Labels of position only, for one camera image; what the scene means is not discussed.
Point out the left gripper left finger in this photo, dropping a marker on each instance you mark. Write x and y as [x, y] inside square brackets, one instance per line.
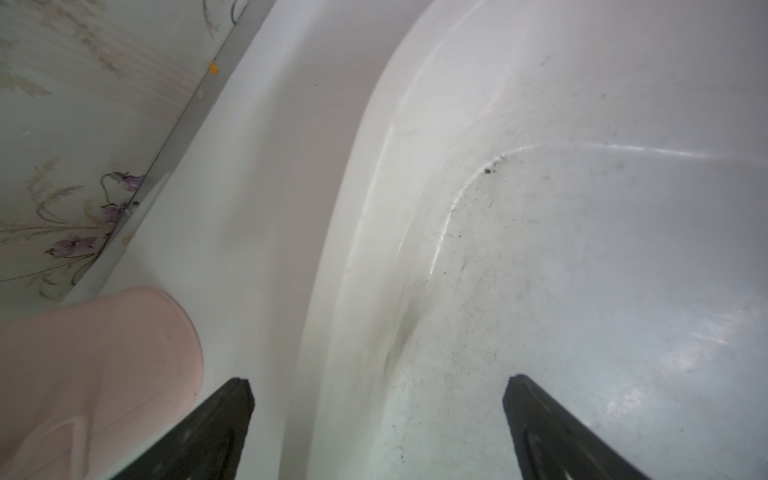
[206, 444]

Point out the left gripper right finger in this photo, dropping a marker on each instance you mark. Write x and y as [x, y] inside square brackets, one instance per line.
[551, 443]

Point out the white plastic storage box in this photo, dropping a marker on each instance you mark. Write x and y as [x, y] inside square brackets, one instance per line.
[575, 191]

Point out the pink pen holder cup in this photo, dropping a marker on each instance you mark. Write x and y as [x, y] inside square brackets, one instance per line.
[85, 386]

